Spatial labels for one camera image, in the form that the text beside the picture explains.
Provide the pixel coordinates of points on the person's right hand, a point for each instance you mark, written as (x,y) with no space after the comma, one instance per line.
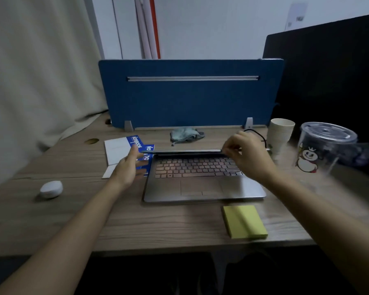
(252,156)

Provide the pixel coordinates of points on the person's left hand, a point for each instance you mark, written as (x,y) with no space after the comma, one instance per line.
(126,172)

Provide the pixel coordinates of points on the blue and white notebook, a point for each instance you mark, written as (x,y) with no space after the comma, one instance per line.
(149,148)
(109,172)
(117,150)

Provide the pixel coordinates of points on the silver laptop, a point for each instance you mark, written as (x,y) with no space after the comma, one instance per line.
(200,190)

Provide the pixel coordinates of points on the yellow sticky note pad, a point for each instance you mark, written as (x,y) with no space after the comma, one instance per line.
(244,222)

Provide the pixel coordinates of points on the grey cleaning cloth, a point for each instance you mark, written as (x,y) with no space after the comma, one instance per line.
(184,135)

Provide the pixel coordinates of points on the white earbud case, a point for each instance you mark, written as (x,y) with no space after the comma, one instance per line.
(51,189)

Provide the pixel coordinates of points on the person's left forearm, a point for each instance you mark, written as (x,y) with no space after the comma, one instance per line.
(64,242)

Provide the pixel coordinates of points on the person's right forearm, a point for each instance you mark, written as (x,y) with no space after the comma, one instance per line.
(326,230)

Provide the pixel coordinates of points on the wooden desk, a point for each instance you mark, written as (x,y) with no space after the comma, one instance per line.
(80,218)

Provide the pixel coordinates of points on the blue desk divider panel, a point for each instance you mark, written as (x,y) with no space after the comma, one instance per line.
(187,104)

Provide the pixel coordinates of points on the stack of white paper cups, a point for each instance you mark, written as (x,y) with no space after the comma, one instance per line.
(279,135)

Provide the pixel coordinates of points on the clear cartoon plastic cup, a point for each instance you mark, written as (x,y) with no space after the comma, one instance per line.
(323,156)

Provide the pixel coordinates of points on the blue plastic tissue pack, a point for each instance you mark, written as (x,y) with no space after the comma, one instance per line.
(361,156)

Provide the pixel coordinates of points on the black divider panel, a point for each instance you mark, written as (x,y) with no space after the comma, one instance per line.
(326,73)

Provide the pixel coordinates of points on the beige curtain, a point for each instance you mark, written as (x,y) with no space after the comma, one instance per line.
(33,89)

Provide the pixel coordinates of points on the white tube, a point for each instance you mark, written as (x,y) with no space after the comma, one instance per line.
(141,27)
(149,27)

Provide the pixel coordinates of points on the white paper notice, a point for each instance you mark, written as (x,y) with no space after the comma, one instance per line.
(296,16)

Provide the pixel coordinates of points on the red strip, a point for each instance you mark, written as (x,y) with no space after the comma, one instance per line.
(154,27)

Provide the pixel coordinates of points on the grey divider bracket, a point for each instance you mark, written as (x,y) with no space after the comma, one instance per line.
(128,126)
(249,123)

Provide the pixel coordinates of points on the silver divider rail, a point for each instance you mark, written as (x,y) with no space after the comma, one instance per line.
(193,78)

